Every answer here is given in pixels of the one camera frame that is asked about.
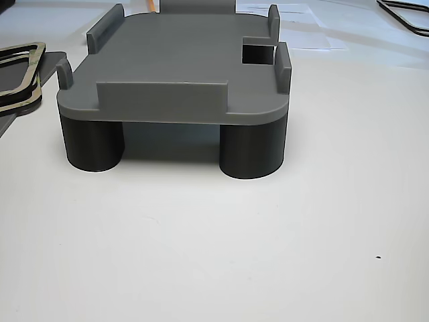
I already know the metal wire frame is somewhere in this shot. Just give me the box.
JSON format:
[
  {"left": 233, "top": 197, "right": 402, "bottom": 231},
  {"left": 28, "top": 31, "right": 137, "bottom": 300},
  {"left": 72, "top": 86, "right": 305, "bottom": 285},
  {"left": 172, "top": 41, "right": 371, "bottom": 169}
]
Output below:
[{"left": 0, "top": 42, "right": 46, "bottom": 99}]

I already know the grey holder with black legs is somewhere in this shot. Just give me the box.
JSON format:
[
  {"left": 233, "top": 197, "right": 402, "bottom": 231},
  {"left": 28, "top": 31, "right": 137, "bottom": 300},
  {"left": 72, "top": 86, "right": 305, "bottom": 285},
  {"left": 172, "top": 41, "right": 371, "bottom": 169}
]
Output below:
[{"left": 56, "top": 0, "right": 292, "bottom": 180}]

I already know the white paper sheet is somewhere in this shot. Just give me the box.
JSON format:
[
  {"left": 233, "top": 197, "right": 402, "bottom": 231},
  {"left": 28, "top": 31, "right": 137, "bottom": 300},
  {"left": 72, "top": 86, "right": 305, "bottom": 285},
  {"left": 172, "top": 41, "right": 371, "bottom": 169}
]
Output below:
[
  {"left": 277, "top": 25, "right": 350, "bottom": 52},
  {"left": 235, "top": 0, "right": 325, "bottom": 31}
]

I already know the tan-faced rectangular frame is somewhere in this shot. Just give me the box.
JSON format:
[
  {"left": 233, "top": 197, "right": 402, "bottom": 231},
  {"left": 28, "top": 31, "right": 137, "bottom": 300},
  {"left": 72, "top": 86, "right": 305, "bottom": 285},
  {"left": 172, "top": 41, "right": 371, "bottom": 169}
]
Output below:
[
  {"left": 0, "top": 87, "right": 44, "bottom": 117},
  {"left": 0, "top": 72, "right": 43, "bottom": 109}
]

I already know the black rectangular frame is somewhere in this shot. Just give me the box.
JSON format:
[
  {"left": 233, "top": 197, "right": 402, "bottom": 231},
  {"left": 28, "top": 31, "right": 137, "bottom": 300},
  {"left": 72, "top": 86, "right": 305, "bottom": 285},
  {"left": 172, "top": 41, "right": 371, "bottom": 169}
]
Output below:
[
  {"left": 382, "top": 0, "right": 429, "bottom": 31},
  {"left": 376, "top": 0, "right": 429, "bottom": 37}
]

